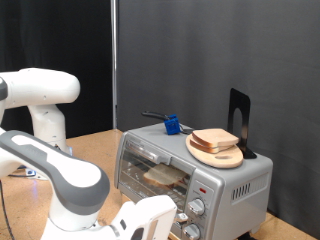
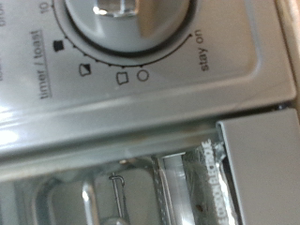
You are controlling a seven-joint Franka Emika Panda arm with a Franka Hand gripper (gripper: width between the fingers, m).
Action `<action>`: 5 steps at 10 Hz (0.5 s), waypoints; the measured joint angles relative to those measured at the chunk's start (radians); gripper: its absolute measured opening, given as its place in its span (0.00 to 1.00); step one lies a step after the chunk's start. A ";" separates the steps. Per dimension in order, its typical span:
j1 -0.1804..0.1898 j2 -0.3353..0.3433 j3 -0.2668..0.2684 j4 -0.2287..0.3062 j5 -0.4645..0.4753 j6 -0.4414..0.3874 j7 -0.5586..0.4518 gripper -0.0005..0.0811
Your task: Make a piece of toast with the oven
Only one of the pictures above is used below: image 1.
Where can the red oven indicator light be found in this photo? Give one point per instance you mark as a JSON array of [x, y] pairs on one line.
[[202, 190]]

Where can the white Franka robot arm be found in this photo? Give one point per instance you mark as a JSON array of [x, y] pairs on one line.
[[66, 176]]

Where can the oval wooden cutting board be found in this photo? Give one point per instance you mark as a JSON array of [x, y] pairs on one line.
[[220, 160]]

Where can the grey backdrop fabric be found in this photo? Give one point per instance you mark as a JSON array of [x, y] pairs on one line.
[[216, 50]]

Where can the silver oven timer knob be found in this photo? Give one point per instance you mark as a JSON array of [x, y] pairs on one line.
[[193, 231]]

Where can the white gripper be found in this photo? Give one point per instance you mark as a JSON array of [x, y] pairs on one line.
[[150, 213]]

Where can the black metal bookend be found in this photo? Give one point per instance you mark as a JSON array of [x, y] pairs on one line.
[[245, 110]]

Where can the black curtain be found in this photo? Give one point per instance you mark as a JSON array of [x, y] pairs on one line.
[[66, 33]]

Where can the spatula with blue grip block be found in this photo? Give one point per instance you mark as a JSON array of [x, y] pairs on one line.
[[171, 126]]

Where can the vertical metal pole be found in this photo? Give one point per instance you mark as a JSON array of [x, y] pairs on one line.
[[114, 66]]

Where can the silver toaster oven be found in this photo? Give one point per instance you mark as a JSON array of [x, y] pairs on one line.
[[240, 173]]

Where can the thick white bread slice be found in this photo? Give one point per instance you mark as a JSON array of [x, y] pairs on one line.
[[163, 173]]

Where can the silver oven temperature knob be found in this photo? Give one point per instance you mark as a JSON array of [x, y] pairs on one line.
[[197, 206]]

